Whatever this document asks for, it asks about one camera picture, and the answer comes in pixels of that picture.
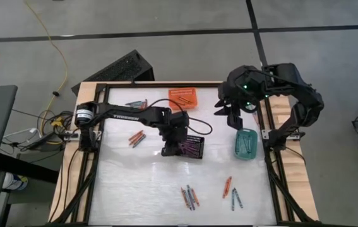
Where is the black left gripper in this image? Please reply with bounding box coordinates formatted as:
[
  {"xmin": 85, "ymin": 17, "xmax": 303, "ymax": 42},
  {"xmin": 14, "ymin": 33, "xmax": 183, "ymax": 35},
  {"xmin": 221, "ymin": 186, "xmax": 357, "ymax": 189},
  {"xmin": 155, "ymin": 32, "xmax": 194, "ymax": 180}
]
[{"xmin": 160, "ymin": 110, "xmax": 191, "ymax": 158}]

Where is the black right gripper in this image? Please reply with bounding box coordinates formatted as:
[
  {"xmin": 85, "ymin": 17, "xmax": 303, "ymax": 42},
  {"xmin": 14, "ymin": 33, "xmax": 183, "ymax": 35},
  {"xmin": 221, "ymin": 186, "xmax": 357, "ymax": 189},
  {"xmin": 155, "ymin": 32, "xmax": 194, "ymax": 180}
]
[{"xmin": 213, "ymin": 65, "xmax": 263, "ymax": 131}]

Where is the black plastic basket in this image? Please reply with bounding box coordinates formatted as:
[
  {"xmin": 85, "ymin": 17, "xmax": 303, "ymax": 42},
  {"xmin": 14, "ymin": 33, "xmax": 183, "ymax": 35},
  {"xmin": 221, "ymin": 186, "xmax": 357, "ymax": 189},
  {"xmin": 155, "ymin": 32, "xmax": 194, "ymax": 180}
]
[{"xmin": 178, "ymin": 134, "xmax": 205, "ymax": 160}]

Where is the orange plastic basket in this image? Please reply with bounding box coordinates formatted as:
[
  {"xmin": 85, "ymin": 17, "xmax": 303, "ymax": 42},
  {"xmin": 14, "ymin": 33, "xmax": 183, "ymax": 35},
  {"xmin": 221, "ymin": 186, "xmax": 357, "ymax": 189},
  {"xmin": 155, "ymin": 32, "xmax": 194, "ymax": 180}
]
[{"xmin": 168, "ymin": 87, "xmax": 198, "ymax": 110}]

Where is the teal plastic bin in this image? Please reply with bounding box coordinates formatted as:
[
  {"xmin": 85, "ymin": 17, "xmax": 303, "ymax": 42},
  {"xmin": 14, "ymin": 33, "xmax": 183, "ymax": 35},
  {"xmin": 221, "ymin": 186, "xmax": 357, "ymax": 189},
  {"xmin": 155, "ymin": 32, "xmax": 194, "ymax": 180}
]
[{"xmin": 234, "ymin": 128, "xmax": 259, "ymax": 161}]

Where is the white bucket with label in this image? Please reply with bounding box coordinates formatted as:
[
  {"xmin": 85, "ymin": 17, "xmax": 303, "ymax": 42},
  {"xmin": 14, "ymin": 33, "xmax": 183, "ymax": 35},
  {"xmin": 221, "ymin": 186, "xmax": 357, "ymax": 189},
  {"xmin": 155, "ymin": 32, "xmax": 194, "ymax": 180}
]
[{"xmin": 1, "ymin": 172, "xmax": 29, "ymax": 192}]

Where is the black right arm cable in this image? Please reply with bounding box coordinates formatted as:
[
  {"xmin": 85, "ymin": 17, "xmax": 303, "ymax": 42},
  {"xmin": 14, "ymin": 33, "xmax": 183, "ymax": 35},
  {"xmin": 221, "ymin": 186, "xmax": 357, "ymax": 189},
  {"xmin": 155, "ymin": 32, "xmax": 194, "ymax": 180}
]
[{"xmin": 243, "ymin": 102, "xmax": 258, "ymax": 114}]

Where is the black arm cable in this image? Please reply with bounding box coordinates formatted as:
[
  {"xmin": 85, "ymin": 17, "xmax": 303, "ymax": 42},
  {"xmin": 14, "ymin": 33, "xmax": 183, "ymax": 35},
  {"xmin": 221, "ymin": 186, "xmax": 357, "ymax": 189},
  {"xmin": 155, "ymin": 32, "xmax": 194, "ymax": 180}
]
[
  {"xmin": 148, "ymin": 98, "xmax": 213, "ymax": 136},
  {"xmin": 243, "ymin": 102, "xmax": 258, "ymax": 114}
]

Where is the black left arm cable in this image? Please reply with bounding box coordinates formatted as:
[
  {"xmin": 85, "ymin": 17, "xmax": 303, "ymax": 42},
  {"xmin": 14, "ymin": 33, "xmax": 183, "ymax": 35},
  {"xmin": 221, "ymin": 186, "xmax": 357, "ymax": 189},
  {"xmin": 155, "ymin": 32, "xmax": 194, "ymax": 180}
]
[{"xmin": 148, "ymin": 98, "xmax": 213, "ymax": 136}]

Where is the black aluminium table frame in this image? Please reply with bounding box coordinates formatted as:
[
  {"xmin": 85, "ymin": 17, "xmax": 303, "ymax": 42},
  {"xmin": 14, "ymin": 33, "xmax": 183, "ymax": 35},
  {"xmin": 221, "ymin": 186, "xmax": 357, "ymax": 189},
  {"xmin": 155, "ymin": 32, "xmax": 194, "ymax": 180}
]
[{"xmin": 51, "ymin": 81, "xmax": 318, "ymax": 227}]

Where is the yellow cable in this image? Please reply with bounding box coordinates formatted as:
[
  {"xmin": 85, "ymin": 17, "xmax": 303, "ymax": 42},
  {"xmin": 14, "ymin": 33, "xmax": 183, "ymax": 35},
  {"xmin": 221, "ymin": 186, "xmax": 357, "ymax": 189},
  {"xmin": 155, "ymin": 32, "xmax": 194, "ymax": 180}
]
[{"xmin": 23, "ymin": 0, "xmax": 69, "ymax": 105}]

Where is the black cable bundle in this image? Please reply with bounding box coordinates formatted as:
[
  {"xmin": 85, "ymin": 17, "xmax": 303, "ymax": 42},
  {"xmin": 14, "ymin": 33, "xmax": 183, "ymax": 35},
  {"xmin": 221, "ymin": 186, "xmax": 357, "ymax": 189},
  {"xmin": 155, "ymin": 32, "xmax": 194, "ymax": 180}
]
[{"xmin": 0, "ymin": 108, "xmax": 75, "ymax": 158}]

